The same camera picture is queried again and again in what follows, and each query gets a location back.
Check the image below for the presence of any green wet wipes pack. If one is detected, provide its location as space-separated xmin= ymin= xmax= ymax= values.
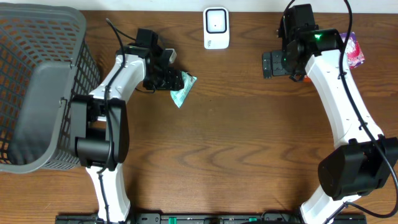
xmin=170 ymin=72 xmax=197 ymax=108

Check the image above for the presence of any red purple tissue pack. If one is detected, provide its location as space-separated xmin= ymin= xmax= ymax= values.
xmin=345 ymin=32 xmax=365 ymax=69

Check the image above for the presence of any orange pocket tissue pack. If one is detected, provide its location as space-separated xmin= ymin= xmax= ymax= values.
xmin=303 ymin=76 xmax=312 ymax=83

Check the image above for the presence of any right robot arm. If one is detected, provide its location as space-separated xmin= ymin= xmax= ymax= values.
xmin=262 ymin=26 xmax=397 ymax=223

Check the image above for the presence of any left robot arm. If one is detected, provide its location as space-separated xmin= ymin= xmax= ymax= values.
xmin=70 ymin=45 xmax=183 ymax=223

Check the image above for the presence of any white barcode scanner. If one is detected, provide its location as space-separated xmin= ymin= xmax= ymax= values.
xmin=203 ymin=7 xmax=230 ymax=50

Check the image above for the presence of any grey plastic mesh basket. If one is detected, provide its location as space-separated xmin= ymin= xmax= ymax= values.
xmin=1 ymin=2 xmax=101 ymax=174

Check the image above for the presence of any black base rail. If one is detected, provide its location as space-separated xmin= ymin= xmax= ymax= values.
xmin=55 ymin=212 xmax=368 ymax=224

